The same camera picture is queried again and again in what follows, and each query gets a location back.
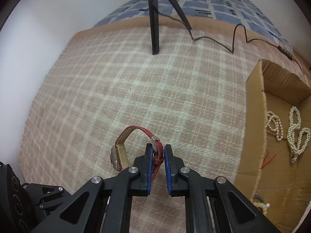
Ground small white pearl necklace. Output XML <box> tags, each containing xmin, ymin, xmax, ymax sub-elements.
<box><xmin>266</xmin><ymin>110</ymin><xmax>284</xmax><ymax>141</ymax></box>

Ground black tripod stand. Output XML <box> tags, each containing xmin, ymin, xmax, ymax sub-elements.
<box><xmin>148</xmin><ymin>0</ymin><xmax>192</xmax><ymax>55</ymax></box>

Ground red strap wristwatch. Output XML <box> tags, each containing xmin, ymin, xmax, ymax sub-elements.
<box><xmin>110</xmin><ymin>125</ymin><xmax>164</xmax><ymax>183</ymax></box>

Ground brown cardboard box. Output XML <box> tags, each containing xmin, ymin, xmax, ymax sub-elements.
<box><xmin>235</xmin><ymin>59</ymin><xmax>310</xmax><ymax>232</ymax></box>

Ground long cream bead necklace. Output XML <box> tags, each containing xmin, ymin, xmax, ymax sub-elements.
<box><xmin>252</xmin><ymin>199</ymin><xmax>271</xmax><ymax>216</ymax></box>

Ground black power cable with remote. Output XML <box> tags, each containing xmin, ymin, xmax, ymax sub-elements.
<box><xmin>132</xmin><ymin>0</ymin><xmax>307</xmax><ymax>75</ymax></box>

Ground blue patterned bed sheet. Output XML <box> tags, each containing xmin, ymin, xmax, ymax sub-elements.
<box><xmin>95</xmin><ymin>0</ymin><xmax>293</xmax><ymax>52</ymax></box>

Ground twisted white pearl necklace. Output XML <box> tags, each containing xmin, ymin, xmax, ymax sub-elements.
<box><xmin>286</xmin><ymin>106</ymin><xmax>311</xmax><ymax>167</ymax></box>

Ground dark blue bangle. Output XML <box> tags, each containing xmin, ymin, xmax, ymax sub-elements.
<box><xmin>253</xmin><ymin>195</ymin><xmax>265</xmax><ymax>203</ymax></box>

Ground pink plaid blanket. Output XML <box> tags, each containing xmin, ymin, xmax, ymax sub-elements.
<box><xmin>19</xmin><ymin>17</ymin><xmax>310</xmax><ymax>192</ymax></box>

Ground green pendant red cord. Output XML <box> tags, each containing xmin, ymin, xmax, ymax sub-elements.
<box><xmin>261</xmin><ymin>150</ymin><xmax>278</xmax><ymax>170</ymax></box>

